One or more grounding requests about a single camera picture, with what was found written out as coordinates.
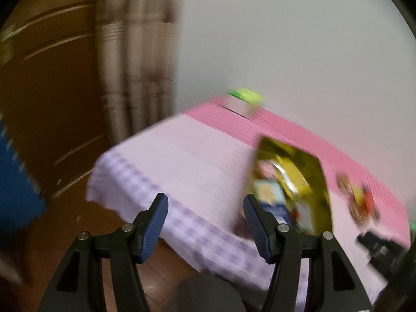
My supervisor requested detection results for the beige patterned curtain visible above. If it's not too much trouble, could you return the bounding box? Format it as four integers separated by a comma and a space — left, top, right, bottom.
96, 0, 186, 147

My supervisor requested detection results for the blue cracker packet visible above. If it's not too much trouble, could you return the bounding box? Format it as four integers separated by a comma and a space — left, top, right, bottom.
252, 179, 290, 225

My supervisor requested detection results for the red foil snack packet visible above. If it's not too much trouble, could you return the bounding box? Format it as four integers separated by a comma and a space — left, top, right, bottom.
361, 188, 378, 215

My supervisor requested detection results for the person's grey trouser leg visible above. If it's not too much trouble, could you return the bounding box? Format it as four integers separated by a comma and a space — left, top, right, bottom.
166, 273, 257, 312

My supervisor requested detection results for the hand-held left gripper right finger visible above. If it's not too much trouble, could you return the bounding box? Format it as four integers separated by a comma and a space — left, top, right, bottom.
243, 194, 374, 312

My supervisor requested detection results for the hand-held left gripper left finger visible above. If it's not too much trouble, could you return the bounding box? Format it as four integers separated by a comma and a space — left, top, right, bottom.
38, 193, 170, 312

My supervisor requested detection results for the pink checkered tablecloth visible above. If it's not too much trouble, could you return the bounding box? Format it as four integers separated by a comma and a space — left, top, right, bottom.
85, 96, 411, 306

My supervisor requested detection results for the blue foam mat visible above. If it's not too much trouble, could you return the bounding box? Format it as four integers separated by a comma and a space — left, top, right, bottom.
0, 114, 48, 231

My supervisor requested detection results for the brown wooden door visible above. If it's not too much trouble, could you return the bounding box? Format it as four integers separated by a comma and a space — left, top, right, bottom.
0, 0, 114, 202

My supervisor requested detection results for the green tissue box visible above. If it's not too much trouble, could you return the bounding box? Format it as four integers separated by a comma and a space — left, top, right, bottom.
223, 88, 265, 121

